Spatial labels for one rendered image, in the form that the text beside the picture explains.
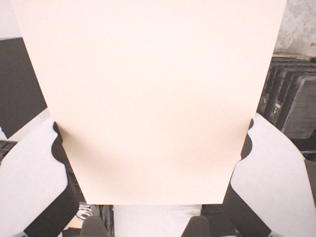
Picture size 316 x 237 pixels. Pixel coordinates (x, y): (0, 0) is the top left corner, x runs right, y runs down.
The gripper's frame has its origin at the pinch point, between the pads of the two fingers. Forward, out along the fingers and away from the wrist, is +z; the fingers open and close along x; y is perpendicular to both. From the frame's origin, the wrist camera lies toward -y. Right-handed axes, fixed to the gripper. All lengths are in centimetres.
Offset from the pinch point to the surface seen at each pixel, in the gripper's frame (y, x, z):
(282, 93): 24, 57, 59
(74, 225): 72, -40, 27
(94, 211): 43, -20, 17
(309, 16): -10, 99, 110
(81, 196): 38.1, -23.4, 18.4
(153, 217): 89, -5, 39
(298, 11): -12, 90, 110
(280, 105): 29, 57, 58
